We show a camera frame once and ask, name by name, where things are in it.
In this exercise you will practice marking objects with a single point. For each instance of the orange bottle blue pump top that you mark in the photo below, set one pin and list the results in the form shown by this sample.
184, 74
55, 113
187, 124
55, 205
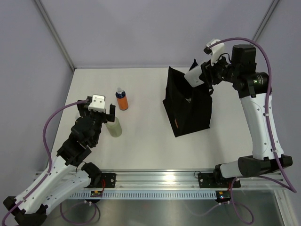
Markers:
121, 99

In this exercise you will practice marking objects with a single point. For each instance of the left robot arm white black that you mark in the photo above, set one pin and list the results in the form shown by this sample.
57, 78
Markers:
32, 206

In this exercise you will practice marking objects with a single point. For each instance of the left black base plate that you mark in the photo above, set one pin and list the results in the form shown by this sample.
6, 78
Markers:
106, 179

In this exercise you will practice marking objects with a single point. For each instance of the aluminium corner post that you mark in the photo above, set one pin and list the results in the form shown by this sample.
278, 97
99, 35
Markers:
254, 17
55, 35

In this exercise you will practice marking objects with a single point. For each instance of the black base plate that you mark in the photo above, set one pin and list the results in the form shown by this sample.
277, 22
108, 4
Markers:
209, 180
106, 179

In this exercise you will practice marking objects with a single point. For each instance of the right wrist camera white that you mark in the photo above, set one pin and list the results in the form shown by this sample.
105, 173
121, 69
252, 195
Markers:
214, 51

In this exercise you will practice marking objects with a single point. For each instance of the right aluminium corner post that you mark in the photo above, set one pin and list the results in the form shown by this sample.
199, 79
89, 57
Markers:
254, 17

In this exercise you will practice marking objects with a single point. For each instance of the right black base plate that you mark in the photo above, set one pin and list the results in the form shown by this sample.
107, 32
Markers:
209, 180

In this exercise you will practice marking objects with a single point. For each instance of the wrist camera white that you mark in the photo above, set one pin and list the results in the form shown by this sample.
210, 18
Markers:
97, 104
214, 51

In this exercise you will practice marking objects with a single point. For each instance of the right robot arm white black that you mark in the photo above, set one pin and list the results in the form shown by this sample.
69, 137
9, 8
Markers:
252, 87

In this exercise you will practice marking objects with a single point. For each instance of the green frosted bottle beige cap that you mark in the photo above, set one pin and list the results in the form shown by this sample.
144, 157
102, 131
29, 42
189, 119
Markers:
114, 128

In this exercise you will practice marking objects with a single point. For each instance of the aluminium mounting rail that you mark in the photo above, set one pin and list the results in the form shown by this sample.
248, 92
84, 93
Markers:
185, 179

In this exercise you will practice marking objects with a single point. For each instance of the black canvas bag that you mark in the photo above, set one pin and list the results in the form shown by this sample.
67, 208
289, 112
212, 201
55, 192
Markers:
188, 109

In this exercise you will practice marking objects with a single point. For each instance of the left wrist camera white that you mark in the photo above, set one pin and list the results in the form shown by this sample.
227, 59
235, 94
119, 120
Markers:
97, 104

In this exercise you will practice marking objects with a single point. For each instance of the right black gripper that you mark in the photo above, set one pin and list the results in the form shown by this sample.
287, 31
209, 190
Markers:
205, 76

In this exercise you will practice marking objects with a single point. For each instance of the left aluminium corner post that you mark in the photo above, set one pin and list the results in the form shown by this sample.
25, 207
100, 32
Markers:
55, 35

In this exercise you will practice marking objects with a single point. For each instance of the white slotted cable duct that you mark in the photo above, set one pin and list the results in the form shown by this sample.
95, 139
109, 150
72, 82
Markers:
145, 195

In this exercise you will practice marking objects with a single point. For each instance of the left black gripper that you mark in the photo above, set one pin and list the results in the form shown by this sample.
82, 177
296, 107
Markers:
83, 108

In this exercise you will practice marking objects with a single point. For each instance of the white bottle grey cap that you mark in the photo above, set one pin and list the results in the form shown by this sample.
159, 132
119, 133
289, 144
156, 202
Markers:
193, 76

